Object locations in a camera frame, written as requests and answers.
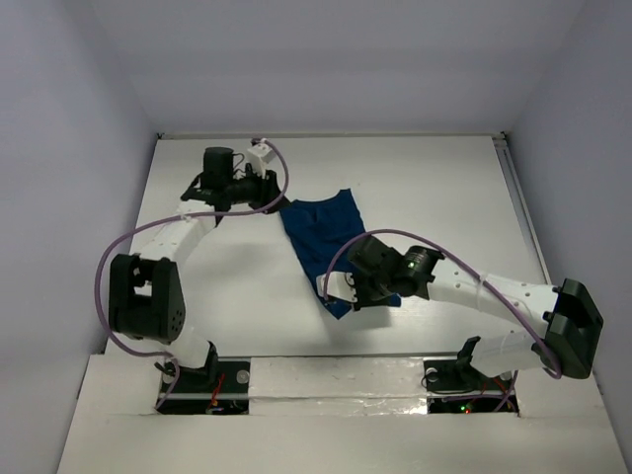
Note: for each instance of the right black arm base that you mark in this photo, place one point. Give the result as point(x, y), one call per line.
point(465, 391)

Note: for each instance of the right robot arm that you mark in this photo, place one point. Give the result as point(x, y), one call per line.
point(558, 326)

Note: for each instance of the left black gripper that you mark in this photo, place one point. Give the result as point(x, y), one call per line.
point(269, 191)

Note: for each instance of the blue printed t-shirt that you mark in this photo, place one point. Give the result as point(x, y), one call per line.
point(318, 229)

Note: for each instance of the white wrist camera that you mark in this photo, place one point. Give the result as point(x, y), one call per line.
point(259, 155)
point(340, 286)

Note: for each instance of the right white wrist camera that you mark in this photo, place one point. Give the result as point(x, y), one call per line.
point(340, 286)

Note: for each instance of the silver foil covered panel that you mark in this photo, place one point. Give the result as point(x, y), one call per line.
point(337, 386)

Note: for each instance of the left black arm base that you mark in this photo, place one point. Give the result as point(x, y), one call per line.
point(226, 394)

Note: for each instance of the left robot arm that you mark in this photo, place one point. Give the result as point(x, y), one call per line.
point(146, 301)

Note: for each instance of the right aluminium rail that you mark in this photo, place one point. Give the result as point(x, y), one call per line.
point(511, 249)

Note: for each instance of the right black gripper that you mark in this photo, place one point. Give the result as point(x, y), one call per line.
point(361, 300)

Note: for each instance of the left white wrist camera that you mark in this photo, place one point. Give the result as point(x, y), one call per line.
point(259, 155)

